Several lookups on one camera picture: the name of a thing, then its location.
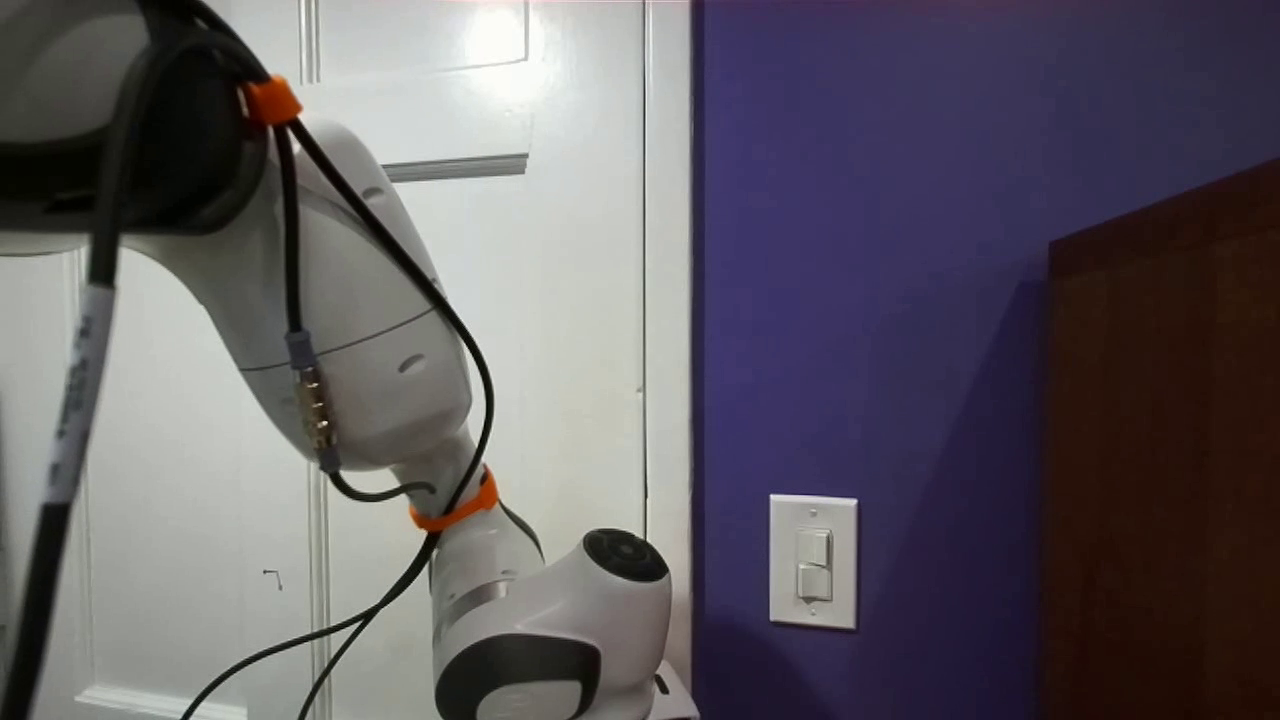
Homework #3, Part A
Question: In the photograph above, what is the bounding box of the white panelled door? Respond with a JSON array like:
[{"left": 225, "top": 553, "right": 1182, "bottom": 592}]
[{"left": 0, "top": 0, "right": 697, "bottom": 720}]

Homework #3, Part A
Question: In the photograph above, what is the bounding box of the dark brown wooden cabinet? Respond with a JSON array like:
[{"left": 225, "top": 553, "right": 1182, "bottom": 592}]
[{"left": 1039, "top": 155, "right": 1280, "bottom": 720}]

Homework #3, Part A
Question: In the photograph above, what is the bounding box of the thin black cable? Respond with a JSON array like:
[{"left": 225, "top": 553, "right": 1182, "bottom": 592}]
[{"left": 175, "top": 0, "right": 502, "bottom": 720}]

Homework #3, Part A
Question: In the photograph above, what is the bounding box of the orange cable strap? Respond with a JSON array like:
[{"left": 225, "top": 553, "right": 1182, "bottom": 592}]
[
  {"left": 409, "top": 467, "right": 508, "bottom": 535},
  {"left": 241, "top": 71, "right": 308, "bottom": 133}
]

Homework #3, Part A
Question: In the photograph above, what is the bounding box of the white wall light switch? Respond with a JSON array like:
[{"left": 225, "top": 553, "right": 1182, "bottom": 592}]
[{"left": 763, "top": 493, "right": 864, "bottom": 636}]

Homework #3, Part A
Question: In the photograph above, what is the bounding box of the black cable with gold connector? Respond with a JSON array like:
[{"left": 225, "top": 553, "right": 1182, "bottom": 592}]
[{"left": 274, "top": 117, "right": 424, "bottom": 506}]

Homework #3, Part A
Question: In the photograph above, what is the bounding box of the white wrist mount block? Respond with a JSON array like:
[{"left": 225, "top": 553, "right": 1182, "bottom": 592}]
[{"left": 650, "top": 660, "right": 704, "bottom": 720}]

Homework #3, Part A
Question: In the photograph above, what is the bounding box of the thick grey cable white label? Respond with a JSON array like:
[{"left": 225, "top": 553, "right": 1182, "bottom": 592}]
[{"left": 0, "top": 37, "right": 154, "bottom": 720}]

